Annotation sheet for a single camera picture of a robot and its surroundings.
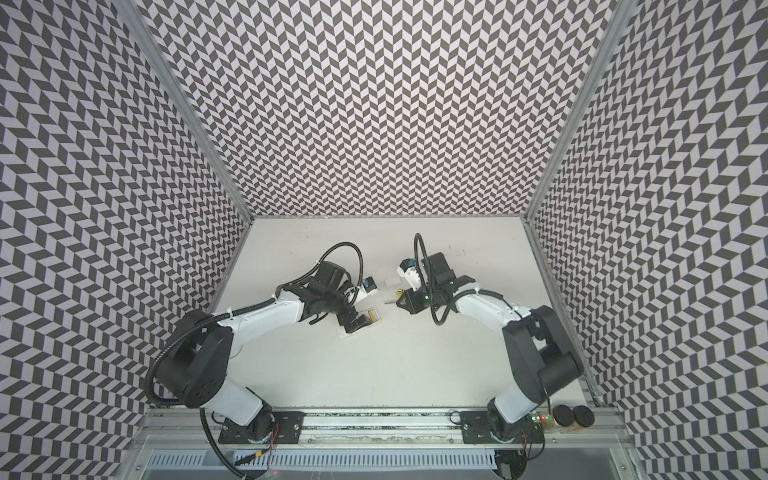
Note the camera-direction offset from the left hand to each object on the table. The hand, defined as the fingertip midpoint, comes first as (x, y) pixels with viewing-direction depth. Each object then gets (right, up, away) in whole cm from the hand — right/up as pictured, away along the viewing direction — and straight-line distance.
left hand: (363, 307), depth 88 cm
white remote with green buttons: (+3, -3, +3) cm, 5 cm away
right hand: (+11, 0, -2) cm, 12 cm away
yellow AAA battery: (+11, +2, +11) cm, 15 cm away
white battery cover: (+8, +6, +11) cm, 15 cm away
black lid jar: (+48, -20, -21) cm, 56 cm away
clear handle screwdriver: (+9, +2, -3) cm, 10 cm away
